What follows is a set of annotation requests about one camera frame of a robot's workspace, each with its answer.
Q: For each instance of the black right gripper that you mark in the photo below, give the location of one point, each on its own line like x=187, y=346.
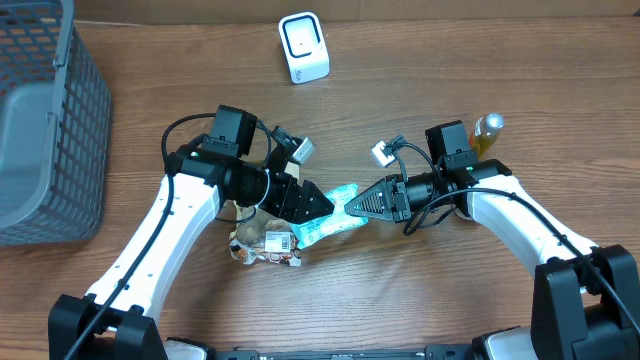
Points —
x=392, y=210

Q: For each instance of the brown nut pouch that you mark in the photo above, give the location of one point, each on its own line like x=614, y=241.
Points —
x=253, y=232

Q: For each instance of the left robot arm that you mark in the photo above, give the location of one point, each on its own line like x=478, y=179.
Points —
x=117, y=317

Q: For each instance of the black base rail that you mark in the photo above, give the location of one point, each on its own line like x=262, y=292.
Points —
x=340, y=355

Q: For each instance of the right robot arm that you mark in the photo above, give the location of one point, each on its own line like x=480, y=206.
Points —
x=586, y=297

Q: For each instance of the grey plastic mesh basket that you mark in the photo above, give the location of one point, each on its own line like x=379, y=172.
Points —
x=56, y=117

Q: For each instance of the teal snack packet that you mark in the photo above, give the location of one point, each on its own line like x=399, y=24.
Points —
x=313, y=231

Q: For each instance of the white barcode scanner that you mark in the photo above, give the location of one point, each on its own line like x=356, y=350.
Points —
x=304, y=47

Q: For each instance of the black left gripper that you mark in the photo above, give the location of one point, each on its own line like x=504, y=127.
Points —
x=286, y=198

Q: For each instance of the yellow drink bottle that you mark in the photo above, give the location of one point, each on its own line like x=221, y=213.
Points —
x=486, y=132

